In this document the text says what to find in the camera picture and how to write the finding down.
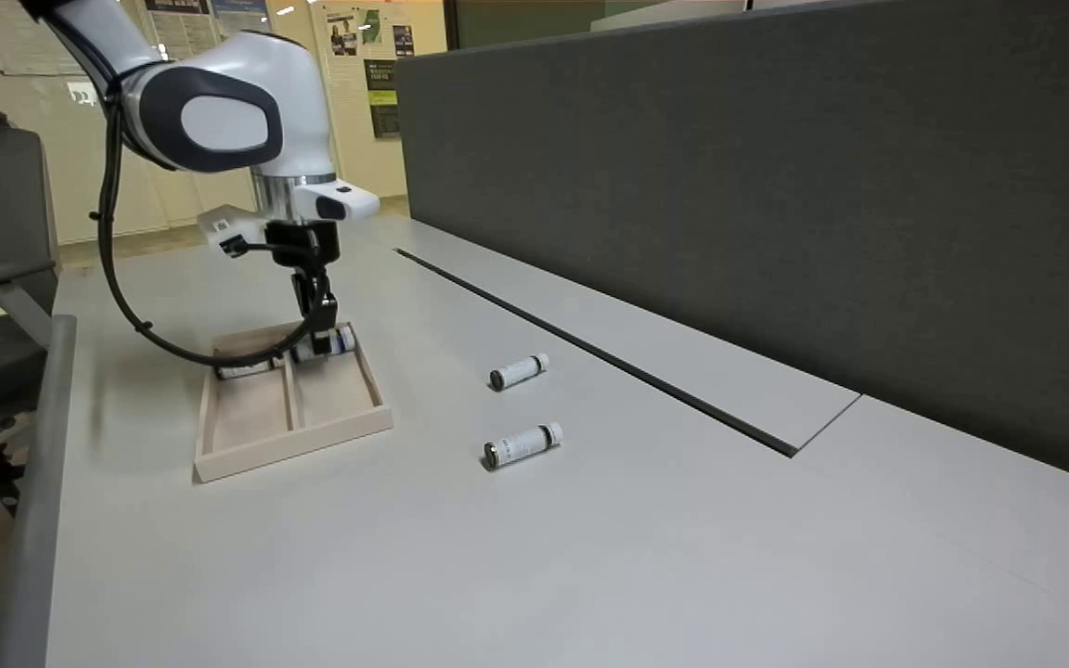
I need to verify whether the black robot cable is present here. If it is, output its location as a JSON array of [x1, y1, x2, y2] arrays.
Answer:
[[89, 66, 319, 374]]

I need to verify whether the dark wall poster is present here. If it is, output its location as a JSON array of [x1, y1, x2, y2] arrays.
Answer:
[[360, 54, 406, 144]]

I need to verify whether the dark grey partition panel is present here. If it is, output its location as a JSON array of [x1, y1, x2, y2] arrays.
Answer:
[[392, 0, 1069, 497]]

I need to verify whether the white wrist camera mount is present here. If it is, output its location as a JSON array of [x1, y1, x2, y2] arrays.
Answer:
[[194, 199, 276, 260]]

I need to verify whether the grey table cable flap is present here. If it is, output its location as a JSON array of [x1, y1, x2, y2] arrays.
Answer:
[[392, 218, 865, 459]]

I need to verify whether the wooden two-compartment box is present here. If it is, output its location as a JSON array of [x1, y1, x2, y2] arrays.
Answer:
[[188, 318, 396, 487]]

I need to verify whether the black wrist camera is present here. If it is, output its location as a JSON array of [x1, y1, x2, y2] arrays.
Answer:
[[215, 229, 276, 262]]

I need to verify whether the white bottle with dark band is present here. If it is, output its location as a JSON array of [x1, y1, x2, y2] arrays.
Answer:
[[488, 349, 554, 397], [476, 421, 569, 474]]

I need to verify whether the dark green board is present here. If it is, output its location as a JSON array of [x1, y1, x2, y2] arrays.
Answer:
[[443, 0, 610, 54]]

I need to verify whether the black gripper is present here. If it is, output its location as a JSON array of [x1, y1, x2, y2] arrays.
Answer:
[[262, 215, 360, 361]]

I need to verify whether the small wall photo sheet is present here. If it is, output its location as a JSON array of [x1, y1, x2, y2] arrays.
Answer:
[[322, 11, 363, 58]]

